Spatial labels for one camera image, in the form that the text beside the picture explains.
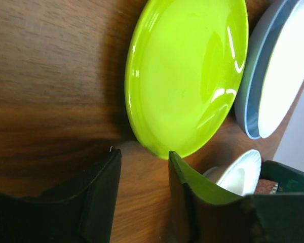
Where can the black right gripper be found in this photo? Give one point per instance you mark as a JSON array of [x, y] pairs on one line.
[[278, 178]]

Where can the white scalloped plate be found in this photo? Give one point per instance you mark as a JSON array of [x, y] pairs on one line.
[[240, 177]]

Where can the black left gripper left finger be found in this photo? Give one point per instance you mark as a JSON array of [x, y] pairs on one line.
[[80, 209]]

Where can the lime green plate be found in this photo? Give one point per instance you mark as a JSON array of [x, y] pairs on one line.
[[183, 71]]

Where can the white plate on blue plate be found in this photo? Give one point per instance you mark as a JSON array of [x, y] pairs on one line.
[[284, 74]]

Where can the blue plate under white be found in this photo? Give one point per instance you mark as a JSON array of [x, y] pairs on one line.
[[261, 45]]

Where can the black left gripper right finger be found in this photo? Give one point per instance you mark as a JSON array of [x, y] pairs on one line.
[[205, 212]]

